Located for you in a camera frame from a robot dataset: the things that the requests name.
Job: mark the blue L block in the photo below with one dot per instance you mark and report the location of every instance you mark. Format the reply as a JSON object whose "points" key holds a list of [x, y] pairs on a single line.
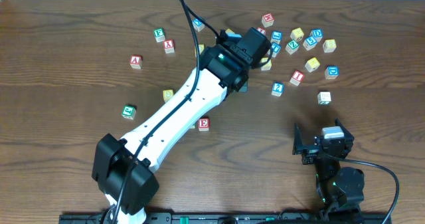
{"points": [[276, 37]]}

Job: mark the red i block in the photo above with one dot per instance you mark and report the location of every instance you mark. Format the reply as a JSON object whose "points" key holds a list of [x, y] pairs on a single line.
{"points": [[297, 78], [261, 30]]}

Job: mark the red A block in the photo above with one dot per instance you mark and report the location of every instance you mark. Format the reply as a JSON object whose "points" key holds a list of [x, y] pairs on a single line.
{"points": [[136, 62]]}

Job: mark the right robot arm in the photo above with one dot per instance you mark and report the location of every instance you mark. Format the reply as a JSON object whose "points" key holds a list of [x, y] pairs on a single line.
{"points": [[341, 189]]}

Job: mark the yellow block top right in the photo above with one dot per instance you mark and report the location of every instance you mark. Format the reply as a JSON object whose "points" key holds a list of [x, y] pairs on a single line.
{"points": [[297, 34]]}

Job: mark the yellow block top centre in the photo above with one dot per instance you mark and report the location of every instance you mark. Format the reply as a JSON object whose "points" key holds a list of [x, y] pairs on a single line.
{"points": [[229, 31]]}

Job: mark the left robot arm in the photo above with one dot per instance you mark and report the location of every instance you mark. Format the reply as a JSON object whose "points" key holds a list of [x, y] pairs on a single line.
{"points": [[124, 168]]}

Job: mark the plain L block green 7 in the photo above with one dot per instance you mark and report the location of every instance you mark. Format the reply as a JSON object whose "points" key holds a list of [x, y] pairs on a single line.
{"points": [[324, 98]]}

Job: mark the blue T block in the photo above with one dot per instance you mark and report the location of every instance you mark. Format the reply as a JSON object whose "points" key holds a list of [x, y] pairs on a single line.
{"points": [[274, 50]]}

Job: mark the red H block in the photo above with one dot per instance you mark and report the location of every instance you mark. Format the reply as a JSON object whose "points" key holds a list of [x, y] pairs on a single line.
{"points": [[268, 20]]}

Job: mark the blue 2 block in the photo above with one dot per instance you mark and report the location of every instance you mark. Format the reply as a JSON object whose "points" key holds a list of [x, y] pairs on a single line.
{"points": [[277, 89]]}

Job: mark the green F block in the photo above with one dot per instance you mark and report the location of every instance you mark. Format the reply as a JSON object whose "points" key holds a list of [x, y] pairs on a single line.
{"points": [[159, 35]]}

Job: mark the green Z block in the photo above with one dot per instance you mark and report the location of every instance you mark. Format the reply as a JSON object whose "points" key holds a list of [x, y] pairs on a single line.
{"points": [[292, 47]]}

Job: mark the blue D block lower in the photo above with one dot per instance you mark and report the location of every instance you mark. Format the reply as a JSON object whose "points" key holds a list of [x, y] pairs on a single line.
{"points": [[331, 72]]}

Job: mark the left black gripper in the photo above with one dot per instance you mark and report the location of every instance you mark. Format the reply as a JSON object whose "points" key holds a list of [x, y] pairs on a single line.
{"points": [[243, 86]]}

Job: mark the red E block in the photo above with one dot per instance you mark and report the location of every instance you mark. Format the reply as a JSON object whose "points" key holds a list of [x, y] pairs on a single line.
{"points": [[203, 124]]}

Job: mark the yellow S block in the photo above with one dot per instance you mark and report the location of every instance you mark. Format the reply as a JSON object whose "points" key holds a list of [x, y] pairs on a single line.
{"points": [[267, 64]]}

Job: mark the yellow block near left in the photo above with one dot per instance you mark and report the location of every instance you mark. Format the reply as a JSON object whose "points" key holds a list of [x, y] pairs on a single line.
{"points": [[167, 95]]}

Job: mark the blue X block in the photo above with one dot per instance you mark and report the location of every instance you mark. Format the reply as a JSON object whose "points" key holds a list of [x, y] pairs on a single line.
{"points": [[198, 25]]}

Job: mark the blue D block upper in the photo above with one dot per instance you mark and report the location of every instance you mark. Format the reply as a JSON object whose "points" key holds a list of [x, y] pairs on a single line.
{"points": [[317, 34]]}

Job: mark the red I block upper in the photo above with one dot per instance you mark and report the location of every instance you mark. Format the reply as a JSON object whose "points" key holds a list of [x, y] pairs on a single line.
{"points": [[261, 30]]}

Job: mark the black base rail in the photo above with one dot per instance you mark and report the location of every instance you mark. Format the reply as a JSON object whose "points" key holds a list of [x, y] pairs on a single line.
{"points": [[168, 218]]}

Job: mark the yellow block centre left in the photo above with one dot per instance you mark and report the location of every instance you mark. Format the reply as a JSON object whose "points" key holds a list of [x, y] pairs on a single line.
{"points": [[201, 48]]}

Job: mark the red I block lower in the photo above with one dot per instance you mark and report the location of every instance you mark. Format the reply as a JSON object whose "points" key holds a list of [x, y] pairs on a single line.
{"points": [[297, 78]]}

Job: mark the green J block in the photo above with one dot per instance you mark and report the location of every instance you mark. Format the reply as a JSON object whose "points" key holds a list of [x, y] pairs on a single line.
{"points": [[129, 112]]}

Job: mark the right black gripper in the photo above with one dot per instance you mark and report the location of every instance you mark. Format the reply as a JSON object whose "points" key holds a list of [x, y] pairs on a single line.
{"points": [[309, 149]]}

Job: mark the blue d block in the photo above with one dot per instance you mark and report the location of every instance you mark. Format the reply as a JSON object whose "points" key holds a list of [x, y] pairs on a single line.
{"points": [[331, 72], [317, 34]]}

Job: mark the blue 5 block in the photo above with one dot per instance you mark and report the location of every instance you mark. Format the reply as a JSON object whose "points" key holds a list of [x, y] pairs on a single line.
{"points": [[309, 43]]}

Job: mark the yellow K block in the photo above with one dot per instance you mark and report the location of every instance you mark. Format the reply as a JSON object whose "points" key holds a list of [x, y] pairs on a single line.
{"points": [[312, 64]]}

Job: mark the yellow B block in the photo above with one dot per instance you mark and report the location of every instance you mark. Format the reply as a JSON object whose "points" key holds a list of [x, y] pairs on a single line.
{"points": [[329, 45]]}

